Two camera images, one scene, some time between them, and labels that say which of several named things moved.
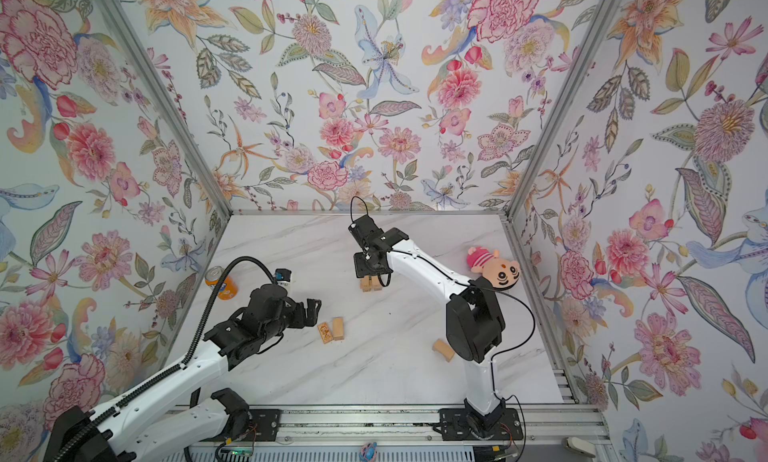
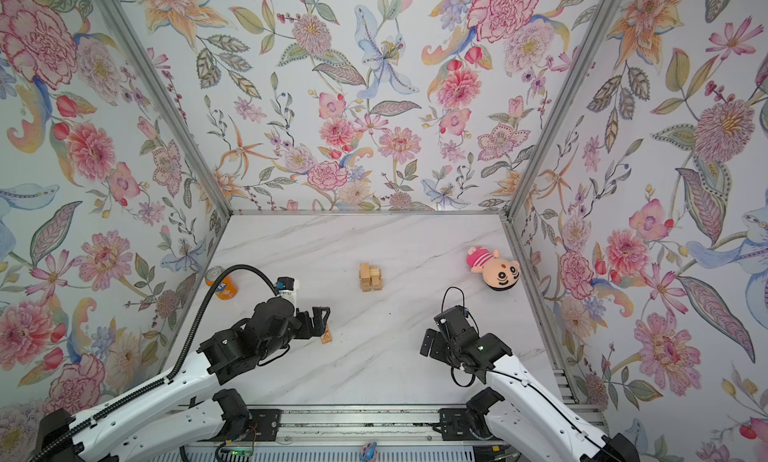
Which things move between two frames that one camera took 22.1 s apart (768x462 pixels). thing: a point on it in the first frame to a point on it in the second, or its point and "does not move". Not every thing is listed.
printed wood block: [325, 332] does not move
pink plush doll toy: [504, 273] does not move
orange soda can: [228, 289] does not move
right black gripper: [361, 271] to [435, 350]
